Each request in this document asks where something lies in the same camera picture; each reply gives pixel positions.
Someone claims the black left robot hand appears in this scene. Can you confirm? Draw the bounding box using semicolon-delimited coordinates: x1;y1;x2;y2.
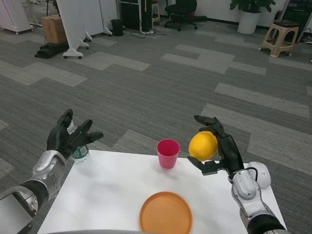
46;108;104;161

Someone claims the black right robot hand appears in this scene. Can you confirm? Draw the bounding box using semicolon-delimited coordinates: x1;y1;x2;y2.
187;115;245;179

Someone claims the yellow lemon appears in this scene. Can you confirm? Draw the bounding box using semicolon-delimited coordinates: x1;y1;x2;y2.
188;131;218;161

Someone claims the orange round plate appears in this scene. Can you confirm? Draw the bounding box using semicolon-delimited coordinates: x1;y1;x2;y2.
139;191;194;234

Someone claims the clear water bottle green label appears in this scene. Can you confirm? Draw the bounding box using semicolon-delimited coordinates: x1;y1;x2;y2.
66;120;90;164

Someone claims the white computer mouse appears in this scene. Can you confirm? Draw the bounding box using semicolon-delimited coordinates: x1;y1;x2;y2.
248;161;272;188

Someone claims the pink plastic cup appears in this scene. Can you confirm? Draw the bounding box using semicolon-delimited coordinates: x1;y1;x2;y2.
156;138;181;169

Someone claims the black bag on floor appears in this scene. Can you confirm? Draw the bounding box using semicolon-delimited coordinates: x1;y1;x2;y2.
34;41;69;59

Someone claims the brown cardboard box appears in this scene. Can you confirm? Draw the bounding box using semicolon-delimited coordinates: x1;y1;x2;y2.
40;14;67;45

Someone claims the white partition panel on casters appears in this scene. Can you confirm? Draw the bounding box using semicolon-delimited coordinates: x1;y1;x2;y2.
82;0;113;38
55;0;90;59

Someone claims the beige plastic stool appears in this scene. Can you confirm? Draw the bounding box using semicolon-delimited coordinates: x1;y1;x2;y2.
259;20;300;58

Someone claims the black waste bin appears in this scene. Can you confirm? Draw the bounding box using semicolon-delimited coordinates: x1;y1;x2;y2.
111;19;124;37

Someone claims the white plant pot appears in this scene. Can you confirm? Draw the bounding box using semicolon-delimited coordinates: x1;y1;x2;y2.
237;10;262;35

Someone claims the white rolling cabinet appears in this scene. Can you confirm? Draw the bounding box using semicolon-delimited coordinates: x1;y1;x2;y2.
0;0;34;35

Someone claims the black computer tower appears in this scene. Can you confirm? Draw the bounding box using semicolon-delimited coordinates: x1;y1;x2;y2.
120;0;153;31

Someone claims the black office chair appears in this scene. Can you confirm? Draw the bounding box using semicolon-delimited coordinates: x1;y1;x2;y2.
163;0;208;32

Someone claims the green potted plant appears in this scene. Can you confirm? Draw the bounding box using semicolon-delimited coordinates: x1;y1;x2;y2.
229;0;276;14

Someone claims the black cabinet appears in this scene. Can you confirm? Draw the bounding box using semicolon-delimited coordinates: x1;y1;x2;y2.
280;0;312;44

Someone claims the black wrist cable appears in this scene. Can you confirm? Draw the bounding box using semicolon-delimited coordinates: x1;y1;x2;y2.
245;167;259;181

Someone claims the floor cables bundle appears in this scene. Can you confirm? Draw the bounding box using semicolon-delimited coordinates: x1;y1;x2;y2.
130;27;161;39

